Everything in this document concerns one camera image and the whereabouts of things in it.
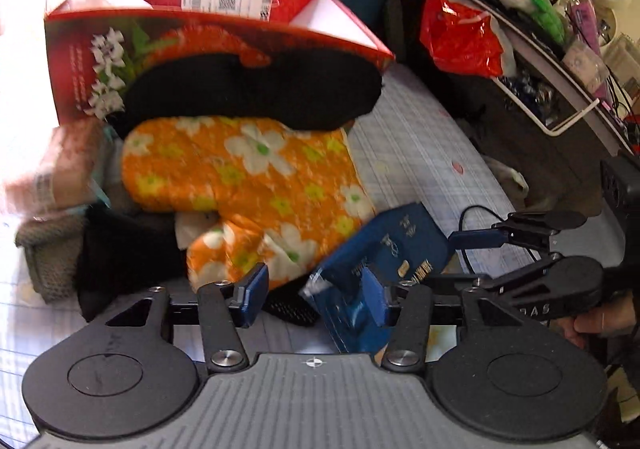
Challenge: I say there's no black cable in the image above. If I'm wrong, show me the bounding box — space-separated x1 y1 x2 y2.
459 205 542 276

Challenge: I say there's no red plastic bag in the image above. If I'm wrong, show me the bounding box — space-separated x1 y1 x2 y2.
419 0 505 78

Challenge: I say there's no clear plastic jar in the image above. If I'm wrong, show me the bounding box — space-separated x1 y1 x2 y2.
559 0 617 46

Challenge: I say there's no blue foil packet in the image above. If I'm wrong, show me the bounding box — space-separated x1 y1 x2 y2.
300 201 454 356

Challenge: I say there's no grey knitted cloth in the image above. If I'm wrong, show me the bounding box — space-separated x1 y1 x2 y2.
15 215 89 305

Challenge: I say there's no person's right hand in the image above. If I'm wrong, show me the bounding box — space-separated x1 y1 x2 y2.
557 301 640 348

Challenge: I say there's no orange floral oven mitt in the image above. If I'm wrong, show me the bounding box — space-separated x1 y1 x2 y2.
121 115 377 292

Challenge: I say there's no black dotted glove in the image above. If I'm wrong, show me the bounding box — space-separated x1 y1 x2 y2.
262 295 322 328

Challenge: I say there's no pink tissue packet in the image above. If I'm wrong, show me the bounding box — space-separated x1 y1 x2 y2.
2 121 109 220

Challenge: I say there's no white wire rack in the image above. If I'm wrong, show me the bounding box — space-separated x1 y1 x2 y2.
407 0 601 136

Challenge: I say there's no dark wooden desk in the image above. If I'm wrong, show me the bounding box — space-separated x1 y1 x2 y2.
385 0 640 216

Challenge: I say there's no checkered bedsheet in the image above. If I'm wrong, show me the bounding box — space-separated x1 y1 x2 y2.
0 63 551 430

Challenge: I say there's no red cardboard box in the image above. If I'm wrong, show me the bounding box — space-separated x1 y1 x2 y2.
44 0 397 126

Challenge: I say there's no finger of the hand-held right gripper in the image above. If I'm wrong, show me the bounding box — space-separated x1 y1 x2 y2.
434 256 557 296
447 210 589 250

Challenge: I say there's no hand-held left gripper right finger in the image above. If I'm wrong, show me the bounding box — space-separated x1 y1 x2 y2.
361 268 521 373

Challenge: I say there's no black soft cloth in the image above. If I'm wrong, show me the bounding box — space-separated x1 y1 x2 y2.
117 51 384 133

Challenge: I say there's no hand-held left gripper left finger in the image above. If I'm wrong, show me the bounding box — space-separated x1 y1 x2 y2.
106 263 271 373

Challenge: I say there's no black fleece cloth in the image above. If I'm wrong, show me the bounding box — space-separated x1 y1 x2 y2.
75 203 189 323

